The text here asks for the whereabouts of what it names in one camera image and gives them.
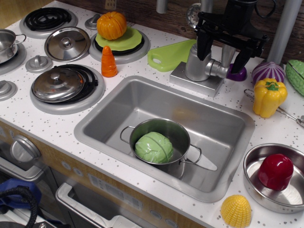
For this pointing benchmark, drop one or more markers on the green toy cutting board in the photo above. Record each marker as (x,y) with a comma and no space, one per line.
(167,58)

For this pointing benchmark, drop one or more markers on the orange toy carrot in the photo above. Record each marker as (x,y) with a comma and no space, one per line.
(108,64)

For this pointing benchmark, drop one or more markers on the yellow toy bell pepper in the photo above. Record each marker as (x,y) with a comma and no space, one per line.
(269,95)

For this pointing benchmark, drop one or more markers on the grey stove knob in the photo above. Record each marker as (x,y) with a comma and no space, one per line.
(91,23)
(39,64)
(7,90)

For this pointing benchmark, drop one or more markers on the front right stove burner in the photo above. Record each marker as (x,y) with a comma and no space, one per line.
(93,91)

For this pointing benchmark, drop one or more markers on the steel pot lid upper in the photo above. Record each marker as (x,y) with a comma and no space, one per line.
(67,44)

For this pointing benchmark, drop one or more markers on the grey oven door handle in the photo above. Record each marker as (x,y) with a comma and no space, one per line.
(34,173)

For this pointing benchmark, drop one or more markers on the silver toy faucet lever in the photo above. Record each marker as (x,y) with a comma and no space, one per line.
(200,70)

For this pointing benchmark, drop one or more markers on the grey oven dial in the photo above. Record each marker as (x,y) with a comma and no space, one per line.
(23,150)

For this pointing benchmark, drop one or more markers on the clear faucet knob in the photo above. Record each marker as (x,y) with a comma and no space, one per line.
(192,14)

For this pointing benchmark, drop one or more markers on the grey stove knob top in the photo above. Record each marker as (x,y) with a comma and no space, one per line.
(91,23)

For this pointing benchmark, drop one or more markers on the metal utensil handle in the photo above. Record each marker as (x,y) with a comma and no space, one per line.
(299,121)

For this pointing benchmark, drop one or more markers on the red toy pepper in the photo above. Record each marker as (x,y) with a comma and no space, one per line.
(276,171)

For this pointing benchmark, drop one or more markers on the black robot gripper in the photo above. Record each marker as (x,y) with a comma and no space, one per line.
(234,29)

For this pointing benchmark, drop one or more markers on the orange toy pumpkin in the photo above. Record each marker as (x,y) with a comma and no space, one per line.
(111,25)

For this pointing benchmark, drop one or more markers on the blue clamp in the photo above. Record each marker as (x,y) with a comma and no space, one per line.
(20,194)

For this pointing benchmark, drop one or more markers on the steel pan right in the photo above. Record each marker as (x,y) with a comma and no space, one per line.
(287,201)

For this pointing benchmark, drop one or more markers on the steel pot with handles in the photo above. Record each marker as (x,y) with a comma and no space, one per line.
(175,132)

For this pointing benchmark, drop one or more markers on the steel pot far left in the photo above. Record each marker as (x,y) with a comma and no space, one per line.
(9,44)

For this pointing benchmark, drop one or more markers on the grey stove knob middle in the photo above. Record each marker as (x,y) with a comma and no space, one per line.
(39,64)

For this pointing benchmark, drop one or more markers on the green toy vegetable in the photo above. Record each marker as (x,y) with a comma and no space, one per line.
(295,75)

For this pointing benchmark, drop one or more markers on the purple toy bowl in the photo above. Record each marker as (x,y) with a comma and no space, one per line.
(240,76)

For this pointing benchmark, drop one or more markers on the grey toy sink basin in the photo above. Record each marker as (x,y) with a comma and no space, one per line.
(217,135)

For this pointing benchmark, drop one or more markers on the steel pot lid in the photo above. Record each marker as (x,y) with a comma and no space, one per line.
(67,44)
(57,85)

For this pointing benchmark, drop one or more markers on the steel pot lid lower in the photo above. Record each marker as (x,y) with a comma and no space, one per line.
(57,85)

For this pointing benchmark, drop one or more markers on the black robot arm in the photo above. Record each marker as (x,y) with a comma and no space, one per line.
(242,6)

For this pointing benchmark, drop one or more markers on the front left stove burner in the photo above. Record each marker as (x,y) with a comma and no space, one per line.
(15,61)

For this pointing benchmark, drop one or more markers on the green toy plate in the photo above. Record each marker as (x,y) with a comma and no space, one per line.
(129,40)

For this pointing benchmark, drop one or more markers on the grey vertical post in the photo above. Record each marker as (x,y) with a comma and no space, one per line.
(284,30)

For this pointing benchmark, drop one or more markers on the back left stove burner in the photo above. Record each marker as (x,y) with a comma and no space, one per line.
(42,22)

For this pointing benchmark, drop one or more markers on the purple toy onion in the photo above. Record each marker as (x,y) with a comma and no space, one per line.
(268,70)

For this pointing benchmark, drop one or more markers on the grey stove knob left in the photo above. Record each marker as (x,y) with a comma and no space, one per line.
(7,90)

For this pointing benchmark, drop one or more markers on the green toy cabbage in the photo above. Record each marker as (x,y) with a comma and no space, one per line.
(154,147)

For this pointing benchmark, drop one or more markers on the yellow toy corn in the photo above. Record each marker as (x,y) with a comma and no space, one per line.
(236,211)

